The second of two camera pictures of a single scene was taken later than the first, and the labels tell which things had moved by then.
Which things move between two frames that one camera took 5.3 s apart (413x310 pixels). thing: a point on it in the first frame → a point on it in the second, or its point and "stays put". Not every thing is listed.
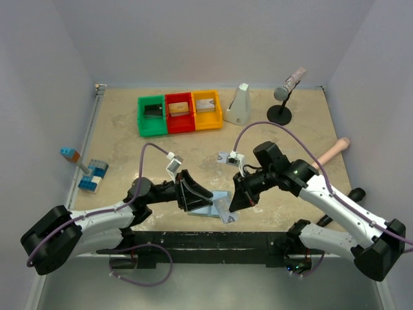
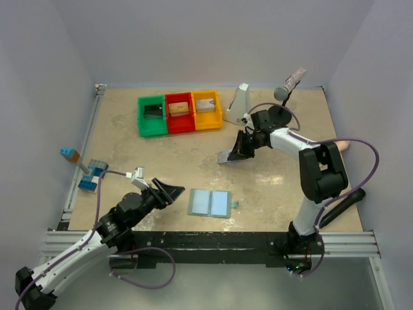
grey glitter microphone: x=281 y=93 stays put
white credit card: x=222 y=206 → x=222 y=156
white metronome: x=239 y=111 stays put
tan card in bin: x=178 y=108 stays put
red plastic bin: x=181 y=123 stays put
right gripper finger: x=241 y=199 → x=244 y=147
